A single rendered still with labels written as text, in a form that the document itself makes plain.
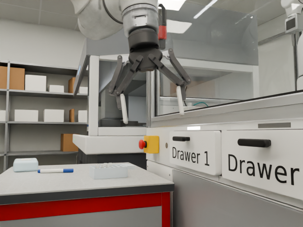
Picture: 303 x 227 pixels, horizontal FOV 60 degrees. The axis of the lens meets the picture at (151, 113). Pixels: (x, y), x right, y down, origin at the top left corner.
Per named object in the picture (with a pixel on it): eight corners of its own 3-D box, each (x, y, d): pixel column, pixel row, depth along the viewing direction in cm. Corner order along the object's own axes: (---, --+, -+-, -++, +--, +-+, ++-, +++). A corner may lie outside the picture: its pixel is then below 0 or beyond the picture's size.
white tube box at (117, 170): (94, 179, 91) (94, 168, 92) (89, 175, 99) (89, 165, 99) (127, 177, 96) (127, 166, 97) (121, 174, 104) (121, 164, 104)
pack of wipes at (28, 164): (38, 171, 111) (38, 160, 112) (12, 172, 107) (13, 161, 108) (36, 166, 125) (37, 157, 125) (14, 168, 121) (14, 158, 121)
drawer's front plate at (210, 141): (215, 175, 64) (214, 130, 64) (169, 162, 91) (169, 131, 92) (222, 175, 64) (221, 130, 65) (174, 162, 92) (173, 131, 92)
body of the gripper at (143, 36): (123, 30, 62) (128, 68, 61) (159, 25, 62) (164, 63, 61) (127, 43, 69) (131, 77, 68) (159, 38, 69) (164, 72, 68)
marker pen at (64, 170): (37, 173, 105) (37, 169, 105) (38, 172, 106) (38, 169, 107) (73, 172, 107) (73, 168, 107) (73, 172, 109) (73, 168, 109)
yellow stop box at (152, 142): (147, 153, 104) (147, 135, 105) (142, 152, 111) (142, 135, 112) (159, 153, 106) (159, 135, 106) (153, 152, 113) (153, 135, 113)
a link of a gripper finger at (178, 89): (176, 88, 65) (179, 88, 65) (180, 116, 64) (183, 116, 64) (176, 86, 62) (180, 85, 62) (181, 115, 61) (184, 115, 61)
